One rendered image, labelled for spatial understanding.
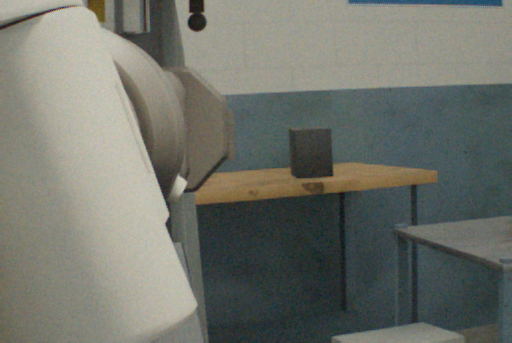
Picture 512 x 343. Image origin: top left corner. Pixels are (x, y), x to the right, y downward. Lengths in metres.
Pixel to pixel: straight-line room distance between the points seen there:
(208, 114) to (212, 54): 4.55
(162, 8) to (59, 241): 0.67
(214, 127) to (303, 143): 3.99
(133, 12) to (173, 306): 0.25
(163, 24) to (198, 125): 0.46
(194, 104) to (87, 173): 0.20
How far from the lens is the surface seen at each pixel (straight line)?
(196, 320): 0.96
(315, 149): 4.52
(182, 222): 0.99
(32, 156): 0.32
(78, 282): 0.32
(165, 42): 0.98
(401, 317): 3.34
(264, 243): 5.18
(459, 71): 5.62
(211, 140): 0.52
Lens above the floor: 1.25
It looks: 3 degrees down
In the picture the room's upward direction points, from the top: 3 degrees counter-clockwise
